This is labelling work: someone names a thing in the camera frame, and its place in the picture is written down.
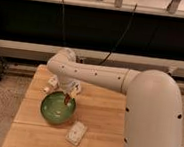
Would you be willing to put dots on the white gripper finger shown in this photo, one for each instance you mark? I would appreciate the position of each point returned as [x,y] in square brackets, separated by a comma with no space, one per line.
[73,94]
[46,89]

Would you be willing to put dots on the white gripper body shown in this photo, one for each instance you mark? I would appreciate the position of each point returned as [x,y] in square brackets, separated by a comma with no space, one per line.
[65,86]

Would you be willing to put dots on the red pepper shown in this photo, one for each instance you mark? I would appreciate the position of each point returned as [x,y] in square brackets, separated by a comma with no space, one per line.
[67,99]

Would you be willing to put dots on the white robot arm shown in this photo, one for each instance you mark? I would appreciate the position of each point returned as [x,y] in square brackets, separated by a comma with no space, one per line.
[153,113]

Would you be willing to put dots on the green ceramic bowl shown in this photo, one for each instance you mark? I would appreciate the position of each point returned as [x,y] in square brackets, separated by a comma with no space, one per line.
[54,110]

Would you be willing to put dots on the white rectangular sponge block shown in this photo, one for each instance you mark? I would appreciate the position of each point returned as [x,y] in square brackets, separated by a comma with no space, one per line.
[76,133]

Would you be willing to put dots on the white baseboard rail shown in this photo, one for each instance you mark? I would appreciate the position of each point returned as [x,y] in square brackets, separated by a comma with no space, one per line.
[40,52]

